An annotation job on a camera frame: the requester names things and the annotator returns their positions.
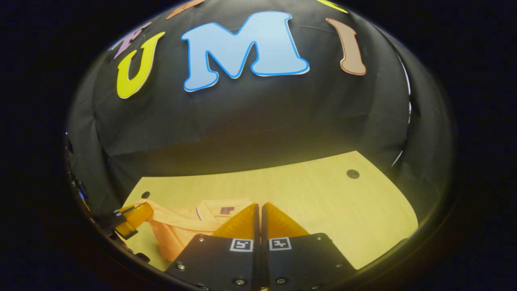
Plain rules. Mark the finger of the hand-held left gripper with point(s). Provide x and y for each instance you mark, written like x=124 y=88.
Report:
x=139 y=214

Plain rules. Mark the orange T-shirt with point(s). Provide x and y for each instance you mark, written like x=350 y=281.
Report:
x=177 y=226

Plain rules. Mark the black backdrop cloth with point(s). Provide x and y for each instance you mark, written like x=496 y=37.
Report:
x=258 y=121

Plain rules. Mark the round black table grommet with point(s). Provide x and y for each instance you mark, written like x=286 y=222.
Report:
x=352 y=174
x=145 y=195

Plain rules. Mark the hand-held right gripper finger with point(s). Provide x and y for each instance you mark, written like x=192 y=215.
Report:
x=256 y=230
x=264 y=230

